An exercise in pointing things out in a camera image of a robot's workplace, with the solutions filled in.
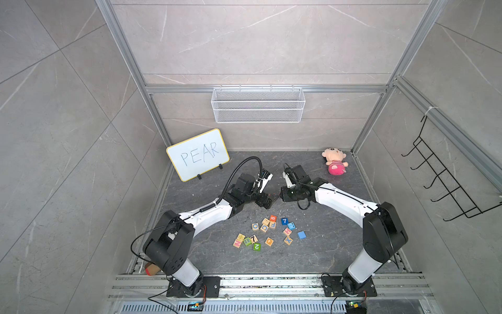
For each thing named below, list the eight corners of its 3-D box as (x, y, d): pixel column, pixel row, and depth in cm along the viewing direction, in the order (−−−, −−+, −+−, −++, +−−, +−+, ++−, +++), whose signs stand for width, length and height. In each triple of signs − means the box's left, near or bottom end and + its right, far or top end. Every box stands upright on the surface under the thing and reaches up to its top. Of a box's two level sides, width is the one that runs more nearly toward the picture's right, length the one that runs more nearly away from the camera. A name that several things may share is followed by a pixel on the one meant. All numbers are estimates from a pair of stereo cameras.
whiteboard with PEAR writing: (183, 185, 105) (172, 163, 91) (176, 170, 112) (165, 147, 98) (231, 163, 115) (228, 141, 101) (222, 151, 122) (217, 128, 108)
